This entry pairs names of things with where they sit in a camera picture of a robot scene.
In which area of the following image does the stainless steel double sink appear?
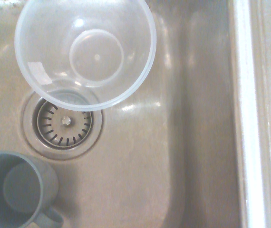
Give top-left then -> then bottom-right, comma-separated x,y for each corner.
0,0 -> 271,228

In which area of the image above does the clear plastic bowl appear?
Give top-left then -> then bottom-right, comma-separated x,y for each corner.
14,0 -> 157,112

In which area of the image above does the metal sink drain strainer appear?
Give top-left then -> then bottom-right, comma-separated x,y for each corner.
21,89 -> 104,161

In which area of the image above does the grey-green plastic mug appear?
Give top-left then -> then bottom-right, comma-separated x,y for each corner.
0,151 -> 65,228

